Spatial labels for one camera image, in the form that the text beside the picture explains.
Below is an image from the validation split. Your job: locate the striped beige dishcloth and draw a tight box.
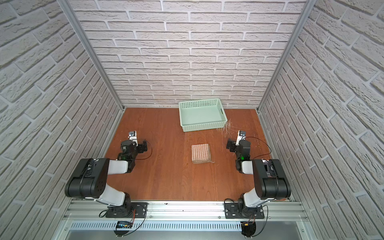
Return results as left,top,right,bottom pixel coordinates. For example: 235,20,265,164
192,143,214,164

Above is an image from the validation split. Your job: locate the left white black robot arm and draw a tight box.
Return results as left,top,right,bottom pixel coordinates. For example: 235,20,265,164
64,140,148,219

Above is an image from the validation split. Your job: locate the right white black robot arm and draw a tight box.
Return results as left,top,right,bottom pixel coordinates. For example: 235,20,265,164
225,138,292,219

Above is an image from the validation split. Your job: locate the mint green plastic basket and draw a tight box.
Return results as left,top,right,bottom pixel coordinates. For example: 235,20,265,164
179,99,228,132

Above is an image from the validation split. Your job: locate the left green controller board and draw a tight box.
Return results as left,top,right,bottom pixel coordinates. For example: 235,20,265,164
116,221,134,231

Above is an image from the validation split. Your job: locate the right round controller board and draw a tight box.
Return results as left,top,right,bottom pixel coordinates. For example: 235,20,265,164
241,222,257,238

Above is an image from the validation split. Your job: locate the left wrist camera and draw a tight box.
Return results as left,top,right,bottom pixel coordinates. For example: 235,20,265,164
129,131,138,146

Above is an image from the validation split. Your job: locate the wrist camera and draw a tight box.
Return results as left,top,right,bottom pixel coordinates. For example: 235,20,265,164
236,131,246,146
129,131,138,146

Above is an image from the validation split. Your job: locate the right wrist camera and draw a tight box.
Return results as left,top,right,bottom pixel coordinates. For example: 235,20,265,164
236,131,246,146

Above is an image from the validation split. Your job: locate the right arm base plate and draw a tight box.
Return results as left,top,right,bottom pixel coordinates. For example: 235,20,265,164
224,201,265,220

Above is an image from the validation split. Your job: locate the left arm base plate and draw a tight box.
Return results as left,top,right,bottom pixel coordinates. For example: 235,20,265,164
105,202,148,219

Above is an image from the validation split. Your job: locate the aluminium front rail frame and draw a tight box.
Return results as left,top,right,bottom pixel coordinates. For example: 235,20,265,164
53,200,316,240

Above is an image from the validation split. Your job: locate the left aluminium corner post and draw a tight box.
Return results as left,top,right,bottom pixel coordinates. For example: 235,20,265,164
58,0,125,112

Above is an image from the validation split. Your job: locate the aluminium corner post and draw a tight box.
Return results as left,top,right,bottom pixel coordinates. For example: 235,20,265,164
257,0,317,114
58,0,125,112

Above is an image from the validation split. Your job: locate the right aluminium corner post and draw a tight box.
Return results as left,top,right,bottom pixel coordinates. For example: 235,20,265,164
257,0,317,114

